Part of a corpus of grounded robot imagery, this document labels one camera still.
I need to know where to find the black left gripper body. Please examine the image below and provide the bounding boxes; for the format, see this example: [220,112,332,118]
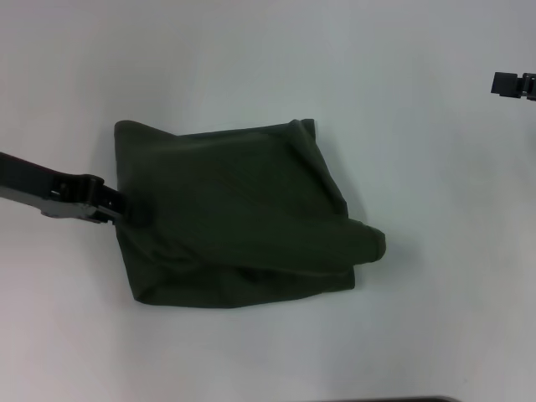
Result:
[0,150,106,225]

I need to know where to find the dark green FREE T-shirt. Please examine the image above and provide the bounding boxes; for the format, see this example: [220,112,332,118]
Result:
[113,118,387,311]

